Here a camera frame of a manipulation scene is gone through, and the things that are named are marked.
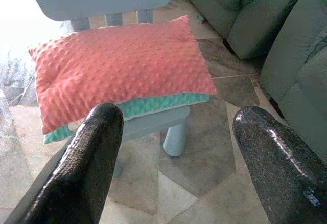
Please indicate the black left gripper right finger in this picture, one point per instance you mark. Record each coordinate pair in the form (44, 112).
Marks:
(281, 167)

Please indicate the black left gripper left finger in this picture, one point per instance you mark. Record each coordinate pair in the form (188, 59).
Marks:
(84, 162)

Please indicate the pink plush pillow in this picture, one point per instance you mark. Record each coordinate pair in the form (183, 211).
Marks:
(122, 65)

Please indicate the green sofa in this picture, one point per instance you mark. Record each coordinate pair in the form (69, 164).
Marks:
(286, 29)

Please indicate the small grey-blue stool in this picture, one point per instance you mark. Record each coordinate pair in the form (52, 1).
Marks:
(153, 124)

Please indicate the teal dotted cushion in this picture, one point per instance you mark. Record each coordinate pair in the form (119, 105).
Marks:
(158, 104)

